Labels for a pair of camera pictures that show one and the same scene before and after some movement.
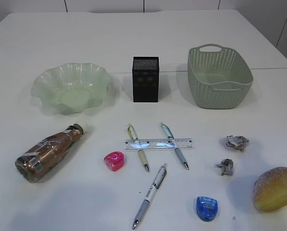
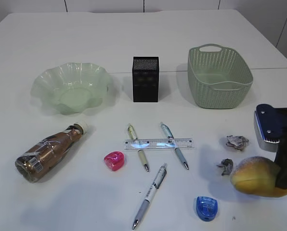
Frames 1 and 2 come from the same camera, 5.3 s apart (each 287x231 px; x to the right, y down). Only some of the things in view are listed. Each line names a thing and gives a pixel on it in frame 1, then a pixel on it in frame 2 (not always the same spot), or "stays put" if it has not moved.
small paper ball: x=226 y=166 stays put
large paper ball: x=238 y=142 stays put
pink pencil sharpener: x=114 y=160 stays put
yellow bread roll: x=274 y=188 → x=256 y=175
